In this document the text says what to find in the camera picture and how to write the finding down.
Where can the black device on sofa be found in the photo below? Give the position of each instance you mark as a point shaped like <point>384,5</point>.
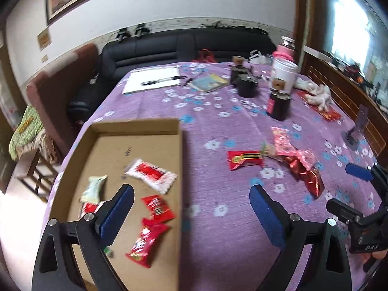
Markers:
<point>141,30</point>
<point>122,34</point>

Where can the small white red packet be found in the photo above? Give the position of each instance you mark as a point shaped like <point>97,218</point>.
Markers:
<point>157,178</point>

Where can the clear green-edged snack packet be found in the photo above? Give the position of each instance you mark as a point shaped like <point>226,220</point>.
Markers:
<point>269,151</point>

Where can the white green snack packet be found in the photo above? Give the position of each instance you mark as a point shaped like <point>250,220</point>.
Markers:
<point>92,193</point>

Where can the small colourful notebook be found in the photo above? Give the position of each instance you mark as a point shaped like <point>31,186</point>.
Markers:
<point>206,84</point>

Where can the green candy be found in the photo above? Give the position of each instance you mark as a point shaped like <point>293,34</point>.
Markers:
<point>108,252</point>

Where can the black white pen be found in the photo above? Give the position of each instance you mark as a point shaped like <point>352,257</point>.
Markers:
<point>162,80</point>

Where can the red foil bag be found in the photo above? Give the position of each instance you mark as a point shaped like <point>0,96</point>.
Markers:
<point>321,104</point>

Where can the person's right hand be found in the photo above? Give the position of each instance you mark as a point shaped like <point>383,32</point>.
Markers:
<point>370,259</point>

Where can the brown red armchair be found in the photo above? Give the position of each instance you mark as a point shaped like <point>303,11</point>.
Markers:
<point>52,89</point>

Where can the red long foil candy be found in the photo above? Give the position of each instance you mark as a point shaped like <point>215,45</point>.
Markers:
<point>142,249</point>

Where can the white plastic canister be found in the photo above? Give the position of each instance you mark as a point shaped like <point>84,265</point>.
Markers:
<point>283,75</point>

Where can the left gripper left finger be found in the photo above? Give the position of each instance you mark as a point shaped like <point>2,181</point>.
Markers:
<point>56,267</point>

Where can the green floral cloth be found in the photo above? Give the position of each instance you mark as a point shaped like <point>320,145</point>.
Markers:
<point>26,132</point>

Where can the white paper pad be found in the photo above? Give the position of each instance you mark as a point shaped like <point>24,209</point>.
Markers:
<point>133,81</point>

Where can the dark red foil packet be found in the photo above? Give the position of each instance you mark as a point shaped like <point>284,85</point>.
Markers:
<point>313,182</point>

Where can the purple floral tablecloth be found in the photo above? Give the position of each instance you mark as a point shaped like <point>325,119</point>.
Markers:
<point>215,241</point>

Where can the white work gloves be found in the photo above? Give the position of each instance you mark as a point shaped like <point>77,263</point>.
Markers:
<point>311,87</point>

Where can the black phone stand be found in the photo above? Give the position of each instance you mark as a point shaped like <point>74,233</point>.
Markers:
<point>351,137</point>

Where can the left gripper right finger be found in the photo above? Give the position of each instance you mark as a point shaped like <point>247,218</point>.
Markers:
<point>327,267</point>

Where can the rear black jar wooden knob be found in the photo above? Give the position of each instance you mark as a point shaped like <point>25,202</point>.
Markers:
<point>238,68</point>

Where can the red long snack bar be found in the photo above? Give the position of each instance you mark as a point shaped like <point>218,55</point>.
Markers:
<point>242,158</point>

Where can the wooden stool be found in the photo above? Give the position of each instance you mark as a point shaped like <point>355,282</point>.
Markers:
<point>36,174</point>

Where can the brown cardboard tray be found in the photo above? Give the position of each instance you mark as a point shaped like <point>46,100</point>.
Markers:
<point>107,148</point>

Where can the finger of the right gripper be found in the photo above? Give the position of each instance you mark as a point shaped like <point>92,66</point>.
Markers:
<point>343,212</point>
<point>364,174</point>

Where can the wooden sideboard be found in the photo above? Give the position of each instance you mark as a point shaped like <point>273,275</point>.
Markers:
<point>348,96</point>

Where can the black leather sofa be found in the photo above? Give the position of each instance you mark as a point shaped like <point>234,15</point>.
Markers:
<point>120,57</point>

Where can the pink thermos flask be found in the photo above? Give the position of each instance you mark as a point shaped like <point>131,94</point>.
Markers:
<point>285,49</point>

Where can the pink cartoon snack packet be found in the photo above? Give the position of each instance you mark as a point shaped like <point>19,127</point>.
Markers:
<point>282,142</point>

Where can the black round jar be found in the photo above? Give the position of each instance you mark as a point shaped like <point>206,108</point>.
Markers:
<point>247,86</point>

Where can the white red snack packet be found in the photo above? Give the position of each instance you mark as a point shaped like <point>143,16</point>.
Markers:
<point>90,208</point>

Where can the black jar with wooden knob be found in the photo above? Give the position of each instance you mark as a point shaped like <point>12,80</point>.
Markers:
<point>279,101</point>

